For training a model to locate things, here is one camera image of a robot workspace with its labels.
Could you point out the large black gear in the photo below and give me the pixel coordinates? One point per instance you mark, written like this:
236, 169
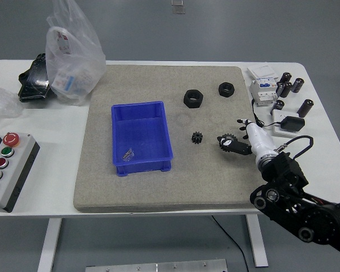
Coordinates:
233, 136

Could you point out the black wrapped plastic part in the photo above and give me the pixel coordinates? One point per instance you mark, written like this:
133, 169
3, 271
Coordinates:
34, 82

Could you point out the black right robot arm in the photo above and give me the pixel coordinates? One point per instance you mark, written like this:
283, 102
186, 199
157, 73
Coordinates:
289, 170

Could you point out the flat white switch panel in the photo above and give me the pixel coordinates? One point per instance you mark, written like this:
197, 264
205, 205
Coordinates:
259, 70

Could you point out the small black hex nut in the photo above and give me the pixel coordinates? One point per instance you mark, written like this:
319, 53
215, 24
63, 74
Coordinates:
221, 92

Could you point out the black cylindrical capacitor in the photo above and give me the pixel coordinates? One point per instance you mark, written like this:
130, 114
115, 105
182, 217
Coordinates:
280, 88
305, 107
298, 85
286, 77
278, 105
286, 90

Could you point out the white blue small carton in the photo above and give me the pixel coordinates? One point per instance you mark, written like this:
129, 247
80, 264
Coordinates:
63, 82

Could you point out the white socket plate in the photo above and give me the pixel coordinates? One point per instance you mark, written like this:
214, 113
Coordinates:
279, 114

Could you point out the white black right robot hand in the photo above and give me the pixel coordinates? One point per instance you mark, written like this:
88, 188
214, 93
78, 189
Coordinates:
262, 140

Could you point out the crumpled clear plastic wrap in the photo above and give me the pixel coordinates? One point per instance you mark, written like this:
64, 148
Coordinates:
0, 105

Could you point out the grey-brown mat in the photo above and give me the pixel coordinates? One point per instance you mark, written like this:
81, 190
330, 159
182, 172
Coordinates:
158, 192

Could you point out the red emergency stop button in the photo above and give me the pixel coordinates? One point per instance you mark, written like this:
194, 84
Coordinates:
10, 139

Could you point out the red push button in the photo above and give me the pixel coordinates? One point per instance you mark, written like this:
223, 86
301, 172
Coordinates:
1, 163

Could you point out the clear floor fixture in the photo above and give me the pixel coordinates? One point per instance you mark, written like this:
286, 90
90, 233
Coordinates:
178, 10

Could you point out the white table leg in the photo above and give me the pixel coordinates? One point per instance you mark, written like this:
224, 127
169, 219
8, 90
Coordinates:
49, 243
256, 241

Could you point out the clear packet of screws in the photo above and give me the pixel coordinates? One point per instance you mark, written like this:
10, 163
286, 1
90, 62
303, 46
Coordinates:
129, 155

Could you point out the small black gear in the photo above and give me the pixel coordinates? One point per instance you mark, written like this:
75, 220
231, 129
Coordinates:
197, 138

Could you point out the clear plastic bag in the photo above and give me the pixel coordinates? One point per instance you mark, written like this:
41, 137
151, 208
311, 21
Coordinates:
73, 56

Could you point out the blue plastic box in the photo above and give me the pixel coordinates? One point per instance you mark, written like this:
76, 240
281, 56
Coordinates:
141, 133

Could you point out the white circuit breaker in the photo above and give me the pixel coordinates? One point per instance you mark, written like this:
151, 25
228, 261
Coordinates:
262, 90

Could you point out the grey push-button control box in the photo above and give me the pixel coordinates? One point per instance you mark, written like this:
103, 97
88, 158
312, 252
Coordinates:
20, 175

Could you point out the black power adapter plug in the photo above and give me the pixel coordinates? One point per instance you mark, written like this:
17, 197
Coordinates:
293, 123

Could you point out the green push button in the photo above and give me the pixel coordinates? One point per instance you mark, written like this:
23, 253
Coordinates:
7, 151

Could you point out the large black hex nut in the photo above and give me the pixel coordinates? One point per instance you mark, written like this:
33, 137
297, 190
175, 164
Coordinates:
187, 102

